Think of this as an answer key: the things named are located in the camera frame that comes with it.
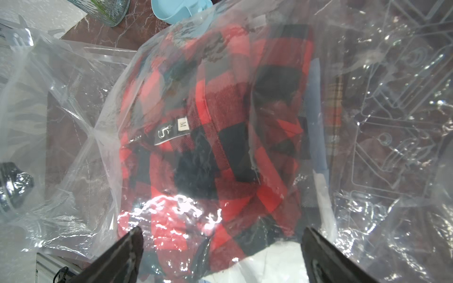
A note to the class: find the red black plaid shirt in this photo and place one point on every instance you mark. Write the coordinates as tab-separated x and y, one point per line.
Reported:
210	147

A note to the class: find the blue glass flower vase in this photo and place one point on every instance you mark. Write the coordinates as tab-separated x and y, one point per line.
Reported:
109	12

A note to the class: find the clear plastic vacuum bag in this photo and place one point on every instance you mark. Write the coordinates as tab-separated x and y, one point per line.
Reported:
390	182

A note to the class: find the light blue plastic scoop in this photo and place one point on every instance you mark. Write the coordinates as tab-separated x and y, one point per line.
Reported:
173	11

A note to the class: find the aluminium frame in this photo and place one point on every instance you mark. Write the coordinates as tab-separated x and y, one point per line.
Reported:
53	269

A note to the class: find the white folded garment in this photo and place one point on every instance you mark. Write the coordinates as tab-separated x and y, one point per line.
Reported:
282	262

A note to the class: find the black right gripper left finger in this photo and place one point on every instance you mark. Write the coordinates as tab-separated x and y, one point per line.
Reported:
119	264

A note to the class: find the tartan plaid folded garment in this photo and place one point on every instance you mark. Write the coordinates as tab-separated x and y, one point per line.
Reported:
333	114

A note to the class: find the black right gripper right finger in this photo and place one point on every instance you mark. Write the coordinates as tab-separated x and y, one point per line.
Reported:
326	264

